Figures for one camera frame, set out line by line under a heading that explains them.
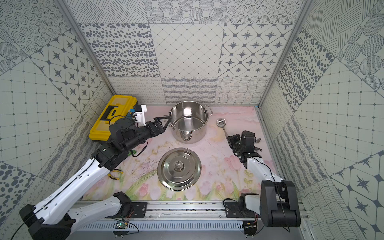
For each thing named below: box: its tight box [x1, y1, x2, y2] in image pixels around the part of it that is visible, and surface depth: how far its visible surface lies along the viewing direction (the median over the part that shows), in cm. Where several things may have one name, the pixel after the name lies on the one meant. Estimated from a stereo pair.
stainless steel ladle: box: [216, 118, 229, 137], surface depth 109 cm
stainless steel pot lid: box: [157, 147, 202, 191], surface depth 89 cm
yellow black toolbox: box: [88, 95, 138, 142], surface depth 96 cm
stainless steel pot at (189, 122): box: [169, 101, 213, 144], surface depth 100 cm
